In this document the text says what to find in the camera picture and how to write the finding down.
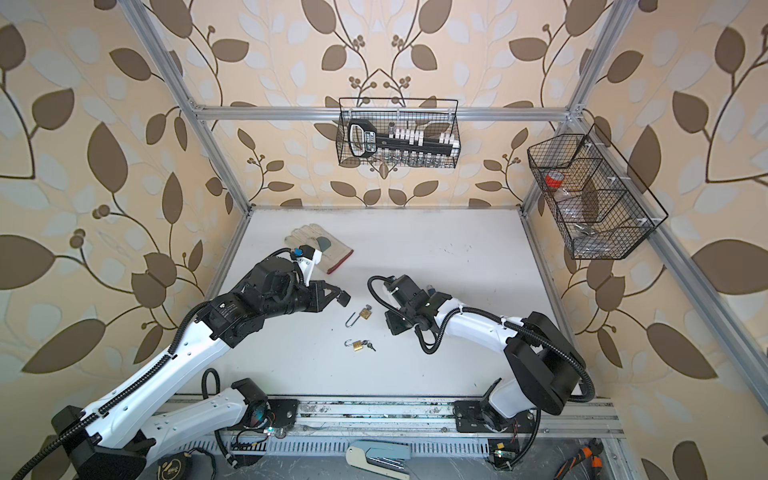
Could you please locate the grey blue tool on floor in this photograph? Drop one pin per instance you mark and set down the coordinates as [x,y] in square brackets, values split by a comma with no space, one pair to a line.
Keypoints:
[379,457]

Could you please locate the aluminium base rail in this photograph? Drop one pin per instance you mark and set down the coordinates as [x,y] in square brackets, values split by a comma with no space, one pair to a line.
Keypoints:
[430,426]

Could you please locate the white work glove red cuff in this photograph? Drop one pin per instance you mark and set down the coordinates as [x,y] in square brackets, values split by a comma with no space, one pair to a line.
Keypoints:
[334,251]

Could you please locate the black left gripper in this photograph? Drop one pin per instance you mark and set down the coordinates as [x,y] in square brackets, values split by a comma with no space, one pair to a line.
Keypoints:
[318,298]

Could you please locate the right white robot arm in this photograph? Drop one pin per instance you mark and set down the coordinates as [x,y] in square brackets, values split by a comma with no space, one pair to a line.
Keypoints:
[547,372]

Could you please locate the black wire basket wall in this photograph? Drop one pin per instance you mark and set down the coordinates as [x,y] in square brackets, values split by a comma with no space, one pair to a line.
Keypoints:
[432,114]
[604,210]

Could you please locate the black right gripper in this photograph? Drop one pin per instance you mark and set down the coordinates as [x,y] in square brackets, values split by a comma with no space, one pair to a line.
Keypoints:
[395,327]

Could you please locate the black wire basket right wall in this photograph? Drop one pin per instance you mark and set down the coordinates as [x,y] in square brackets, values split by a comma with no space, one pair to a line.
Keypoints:
[604,210]

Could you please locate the brass padlock with keys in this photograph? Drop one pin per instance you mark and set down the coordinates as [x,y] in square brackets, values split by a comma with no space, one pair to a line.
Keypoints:
[358,345]

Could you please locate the red capped item in basket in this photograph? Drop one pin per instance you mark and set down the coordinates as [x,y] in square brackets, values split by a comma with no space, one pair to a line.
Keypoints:
[554,180]

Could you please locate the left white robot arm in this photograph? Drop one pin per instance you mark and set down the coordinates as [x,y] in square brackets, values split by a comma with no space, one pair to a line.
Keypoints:
[118,435]

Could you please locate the black padlock with keys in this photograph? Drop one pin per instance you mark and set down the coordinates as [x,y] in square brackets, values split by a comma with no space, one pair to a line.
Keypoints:
[343,298]

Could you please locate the black socket set holder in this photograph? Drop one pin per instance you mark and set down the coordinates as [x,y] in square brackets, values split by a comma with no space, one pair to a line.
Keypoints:
[365,141]

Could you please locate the brass padlock long shackle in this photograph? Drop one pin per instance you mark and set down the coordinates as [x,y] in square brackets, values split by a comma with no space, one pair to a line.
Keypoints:
[364,313]

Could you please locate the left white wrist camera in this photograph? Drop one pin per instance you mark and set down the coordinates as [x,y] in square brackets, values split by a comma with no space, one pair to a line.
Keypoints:
[306,258]

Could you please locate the black wire basket back wall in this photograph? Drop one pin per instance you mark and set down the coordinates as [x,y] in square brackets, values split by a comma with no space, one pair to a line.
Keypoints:
[432,114]

